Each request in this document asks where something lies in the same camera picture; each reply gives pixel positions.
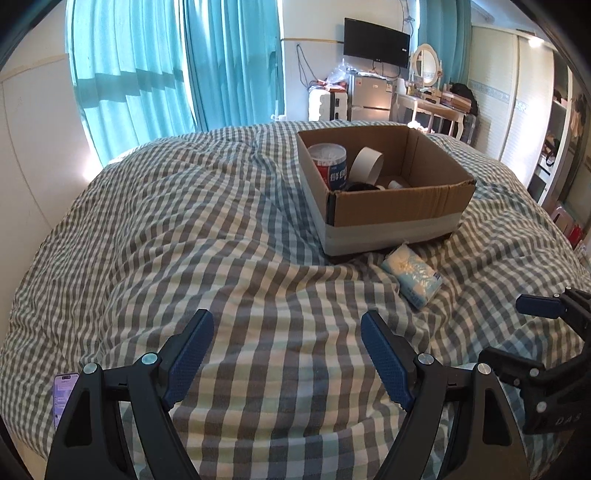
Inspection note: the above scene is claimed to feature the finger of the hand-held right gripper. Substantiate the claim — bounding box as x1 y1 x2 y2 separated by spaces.
516 286 591 342
478 342 591 394

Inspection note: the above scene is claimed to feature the hanging light garment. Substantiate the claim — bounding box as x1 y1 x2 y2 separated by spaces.
569 95 588 139

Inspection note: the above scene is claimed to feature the blue label canister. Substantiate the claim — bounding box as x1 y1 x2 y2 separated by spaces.
308 143 348 191

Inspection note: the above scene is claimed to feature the grey checked blanket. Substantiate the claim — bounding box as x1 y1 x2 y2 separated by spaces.
0 119 591 480

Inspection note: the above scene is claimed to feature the black wall television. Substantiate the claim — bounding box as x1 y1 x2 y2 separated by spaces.
344 17 411 69

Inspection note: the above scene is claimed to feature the narrow teal curtain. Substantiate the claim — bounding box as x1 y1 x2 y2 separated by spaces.
418 0 472 93

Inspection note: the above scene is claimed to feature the clear plastic bag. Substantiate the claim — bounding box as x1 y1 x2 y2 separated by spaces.
325 58 358 88

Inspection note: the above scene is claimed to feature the brown cardboard box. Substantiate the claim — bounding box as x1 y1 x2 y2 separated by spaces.
295 124 477 257

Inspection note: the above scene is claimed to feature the white oval mirror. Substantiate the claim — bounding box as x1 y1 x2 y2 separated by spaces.
411 44 443 88

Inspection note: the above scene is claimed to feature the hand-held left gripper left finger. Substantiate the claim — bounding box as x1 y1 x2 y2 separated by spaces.
44 308 215 480

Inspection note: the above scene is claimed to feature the silver small fridge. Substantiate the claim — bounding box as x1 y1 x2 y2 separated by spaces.
347 74 397 123

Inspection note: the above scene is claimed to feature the black bag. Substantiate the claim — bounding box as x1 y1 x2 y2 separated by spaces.
449 82 481 116

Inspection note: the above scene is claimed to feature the purple smartphone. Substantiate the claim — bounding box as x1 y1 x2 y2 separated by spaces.
52 373 81 430

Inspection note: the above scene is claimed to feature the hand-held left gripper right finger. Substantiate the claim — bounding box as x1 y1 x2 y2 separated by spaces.
360 310 539 480

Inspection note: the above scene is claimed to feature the white tape roll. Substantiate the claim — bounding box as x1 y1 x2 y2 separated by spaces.
348 147 385 184

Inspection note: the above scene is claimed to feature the white dressing table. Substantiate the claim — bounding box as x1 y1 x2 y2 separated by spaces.
392 92 476 139

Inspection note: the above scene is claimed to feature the wide teal curtain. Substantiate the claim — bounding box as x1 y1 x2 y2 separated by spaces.
65 0 199 160

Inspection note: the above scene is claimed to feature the blue floral tissue pack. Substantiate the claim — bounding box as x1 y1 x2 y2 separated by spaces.
379 244 443 310

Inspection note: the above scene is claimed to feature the white sliding wardrobe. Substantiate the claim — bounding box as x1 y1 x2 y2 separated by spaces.
468 24 575 208

